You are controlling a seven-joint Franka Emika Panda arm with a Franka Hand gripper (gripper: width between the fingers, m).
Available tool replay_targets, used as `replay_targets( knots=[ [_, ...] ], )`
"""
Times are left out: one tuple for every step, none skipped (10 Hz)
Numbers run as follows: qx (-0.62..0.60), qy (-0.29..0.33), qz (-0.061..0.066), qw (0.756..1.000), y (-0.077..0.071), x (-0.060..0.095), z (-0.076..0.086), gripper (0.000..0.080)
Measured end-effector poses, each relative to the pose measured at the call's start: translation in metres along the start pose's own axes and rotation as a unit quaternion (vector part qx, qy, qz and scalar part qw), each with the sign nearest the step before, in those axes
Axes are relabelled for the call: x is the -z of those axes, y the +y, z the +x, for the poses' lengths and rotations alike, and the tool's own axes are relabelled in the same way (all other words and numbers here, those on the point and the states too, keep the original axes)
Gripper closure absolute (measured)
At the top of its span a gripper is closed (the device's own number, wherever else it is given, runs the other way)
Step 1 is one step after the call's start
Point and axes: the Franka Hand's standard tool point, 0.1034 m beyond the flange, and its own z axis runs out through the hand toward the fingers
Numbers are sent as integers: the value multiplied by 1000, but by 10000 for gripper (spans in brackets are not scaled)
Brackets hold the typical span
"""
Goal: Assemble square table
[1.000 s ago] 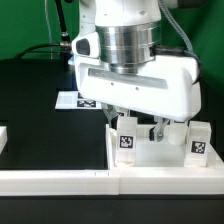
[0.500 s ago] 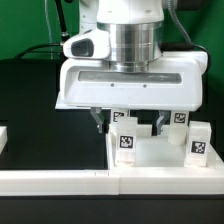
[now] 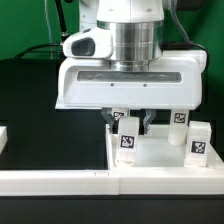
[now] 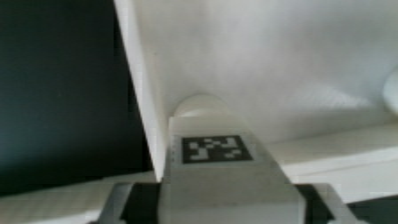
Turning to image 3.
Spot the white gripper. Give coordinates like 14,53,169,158
56,28,207,135

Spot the white square table top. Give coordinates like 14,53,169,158
106,125,218,169

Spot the white U-shaped obstacle fence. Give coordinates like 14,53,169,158
0,127,224,197

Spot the white block left edge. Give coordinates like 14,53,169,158
0,126,8,154

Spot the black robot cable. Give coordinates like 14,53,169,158
13,0,73,60

